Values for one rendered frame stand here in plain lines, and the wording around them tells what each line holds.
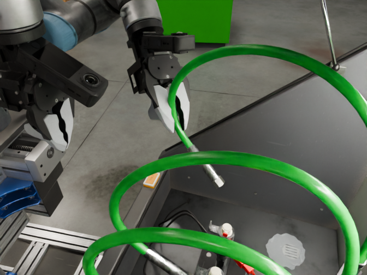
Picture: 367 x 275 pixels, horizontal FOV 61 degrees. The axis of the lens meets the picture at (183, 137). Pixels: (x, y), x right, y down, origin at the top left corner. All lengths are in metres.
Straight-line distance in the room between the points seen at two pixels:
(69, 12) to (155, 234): 0.46
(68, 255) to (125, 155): 0.96
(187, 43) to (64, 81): 0.21
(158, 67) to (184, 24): 3.26
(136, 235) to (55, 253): 1.41
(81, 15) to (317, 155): 0.60
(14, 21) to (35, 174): 0.63
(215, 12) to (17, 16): 3.43
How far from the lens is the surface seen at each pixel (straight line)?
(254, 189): 0.92
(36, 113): 0.48
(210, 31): 3.86
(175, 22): 3.84
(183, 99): 0.60
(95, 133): 2.63
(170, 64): 0.60
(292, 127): 0.76
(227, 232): 0.54
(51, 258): 1.70
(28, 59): 0.45
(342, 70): 0.69
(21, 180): 1.05
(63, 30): 0.61
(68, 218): 2.08
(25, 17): 0.44
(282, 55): 0.41
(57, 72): 0.43
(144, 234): 0.30
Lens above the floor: 1.59
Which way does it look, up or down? 40 degrees down
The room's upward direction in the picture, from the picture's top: straight up
